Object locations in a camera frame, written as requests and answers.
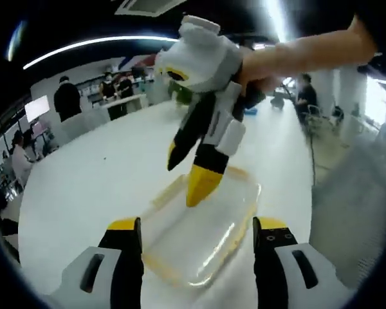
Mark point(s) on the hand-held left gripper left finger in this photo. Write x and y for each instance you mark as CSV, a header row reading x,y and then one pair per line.
x,y
127,257

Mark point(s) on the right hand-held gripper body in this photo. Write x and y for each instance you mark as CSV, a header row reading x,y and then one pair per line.
x,y
199,58

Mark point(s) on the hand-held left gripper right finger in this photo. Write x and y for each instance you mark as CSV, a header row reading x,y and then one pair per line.
x,y
270,257

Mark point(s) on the clear plastic box yellow buckle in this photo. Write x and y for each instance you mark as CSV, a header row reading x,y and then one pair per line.
x,y
209,225

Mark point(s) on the person's right hand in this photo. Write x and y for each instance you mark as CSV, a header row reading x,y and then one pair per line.
x,y
260,69

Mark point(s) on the small blue object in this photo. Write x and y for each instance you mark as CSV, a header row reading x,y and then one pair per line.
x,y
251,111

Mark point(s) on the potted green plant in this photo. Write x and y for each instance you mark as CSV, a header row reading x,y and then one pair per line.
x,y
180,93

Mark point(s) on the ceiling air conditioner unit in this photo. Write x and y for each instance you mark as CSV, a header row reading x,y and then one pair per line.
x,y
148,7

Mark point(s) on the long ceiling light strip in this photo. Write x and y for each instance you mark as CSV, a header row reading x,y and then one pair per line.
x,y
96,48

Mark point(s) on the white monitor screen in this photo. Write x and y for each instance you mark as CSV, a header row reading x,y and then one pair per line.
x,y
37,106

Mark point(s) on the short ceiling light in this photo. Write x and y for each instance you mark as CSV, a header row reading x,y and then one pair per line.
x,y
16,40

